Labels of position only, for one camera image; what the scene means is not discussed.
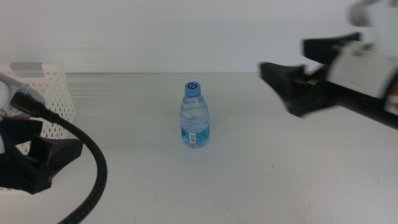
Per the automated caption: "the clear water bottle blue cap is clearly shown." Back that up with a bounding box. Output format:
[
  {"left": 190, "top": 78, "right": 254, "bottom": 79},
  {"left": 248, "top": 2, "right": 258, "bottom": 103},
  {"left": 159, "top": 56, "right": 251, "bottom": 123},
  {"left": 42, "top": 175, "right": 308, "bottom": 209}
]
[{"left": 179, "top": 81, "right": 210, "bottom": 149}]

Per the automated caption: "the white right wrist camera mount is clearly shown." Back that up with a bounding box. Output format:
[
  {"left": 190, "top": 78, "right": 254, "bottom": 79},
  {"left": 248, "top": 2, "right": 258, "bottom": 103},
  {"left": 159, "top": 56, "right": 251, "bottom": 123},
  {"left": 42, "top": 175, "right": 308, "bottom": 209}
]
[{"left": 328, "top": 0, "right": 398, "bottom": 100}]

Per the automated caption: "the white perforated plastic basket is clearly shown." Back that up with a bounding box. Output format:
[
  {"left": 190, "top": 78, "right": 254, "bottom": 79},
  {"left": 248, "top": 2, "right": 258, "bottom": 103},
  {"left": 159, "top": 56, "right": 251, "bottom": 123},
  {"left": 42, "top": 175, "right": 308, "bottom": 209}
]
[{"left": 0, "top": 62, "right": 77, "bottom": 192}]

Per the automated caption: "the black braided camera cable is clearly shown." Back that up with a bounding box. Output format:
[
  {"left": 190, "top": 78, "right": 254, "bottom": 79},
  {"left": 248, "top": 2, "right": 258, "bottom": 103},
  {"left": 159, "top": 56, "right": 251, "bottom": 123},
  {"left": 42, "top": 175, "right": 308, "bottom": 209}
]
[{"left": 11, "top": 91, "right": 108, "bottom": 224}]

